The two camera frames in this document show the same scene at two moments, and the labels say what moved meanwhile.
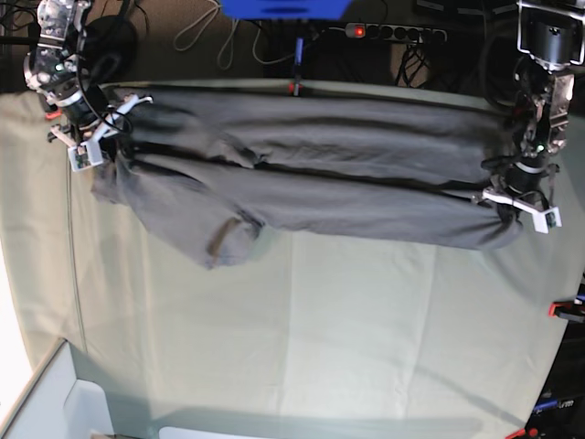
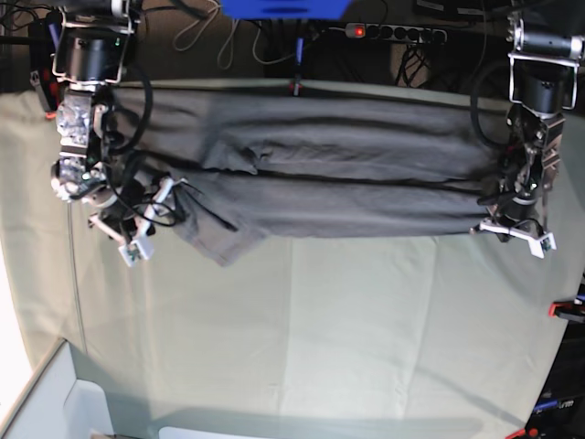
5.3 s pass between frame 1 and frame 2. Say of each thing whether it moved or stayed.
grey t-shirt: moved
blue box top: stayed
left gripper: moved
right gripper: moved
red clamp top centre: stayed
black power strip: stayed
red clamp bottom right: stayed
